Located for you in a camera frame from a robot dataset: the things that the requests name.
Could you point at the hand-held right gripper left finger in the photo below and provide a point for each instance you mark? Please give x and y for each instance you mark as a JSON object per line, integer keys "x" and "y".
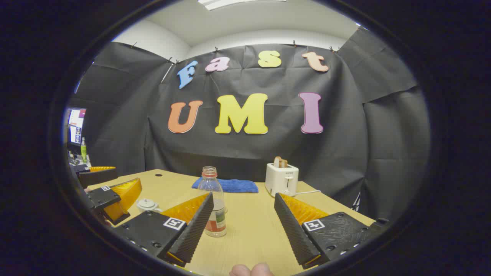
{"x": 191, "y": 234}

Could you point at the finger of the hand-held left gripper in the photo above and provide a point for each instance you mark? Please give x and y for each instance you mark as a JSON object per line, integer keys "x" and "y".
{"x": 98, "y": 178}
{"x": 103, "y": 197}

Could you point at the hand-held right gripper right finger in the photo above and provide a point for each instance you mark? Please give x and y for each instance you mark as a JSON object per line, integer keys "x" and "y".
{"x": 293, "y": 234}

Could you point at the clear plastic water bottle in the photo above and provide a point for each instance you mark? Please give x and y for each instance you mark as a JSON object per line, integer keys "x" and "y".
{"x": 216, "y": 218}

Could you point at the white teacup lid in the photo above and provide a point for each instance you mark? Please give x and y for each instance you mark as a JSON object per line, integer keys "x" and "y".
{"x": 147, "y": 202}

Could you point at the white teacup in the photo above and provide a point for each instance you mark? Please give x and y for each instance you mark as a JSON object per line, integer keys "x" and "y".
{"x": 147, "y": 209}

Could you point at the green glass bottle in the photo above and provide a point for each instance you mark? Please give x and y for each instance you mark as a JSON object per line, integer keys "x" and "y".
{"x": 83, "y": 151}

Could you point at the white toaster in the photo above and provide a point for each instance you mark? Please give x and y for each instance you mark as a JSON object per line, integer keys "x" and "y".
{"x": 282, "y": 182}

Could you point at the computer monitor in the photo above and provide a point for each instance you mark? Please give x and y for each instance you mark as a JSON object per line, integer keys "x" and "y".
{"x": 76, "y": 126}

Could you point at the blue towel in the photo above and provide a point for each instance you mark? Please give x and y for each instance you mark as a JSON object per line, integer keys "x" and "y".
{"x": 234, "y": 186}

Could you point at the dark white striped object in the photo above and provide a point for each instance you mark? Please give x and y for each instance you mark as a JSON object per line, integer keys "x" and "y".
{"x": 356, "y": 202}

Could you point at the toast slice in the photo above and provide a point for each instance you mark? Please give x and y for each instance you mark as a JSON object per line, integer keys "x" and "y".
{"x": 280, "y": 162}

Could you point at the black backdrop cloth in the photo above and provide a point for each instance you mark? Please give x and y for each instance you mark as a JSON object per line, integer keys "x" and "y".
{"x": 345, "y": 134}

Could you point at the ceiling light panel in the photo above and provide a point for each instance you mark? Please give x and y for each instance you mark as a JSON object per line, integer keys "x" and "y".
{"x": 238, "y": 3}

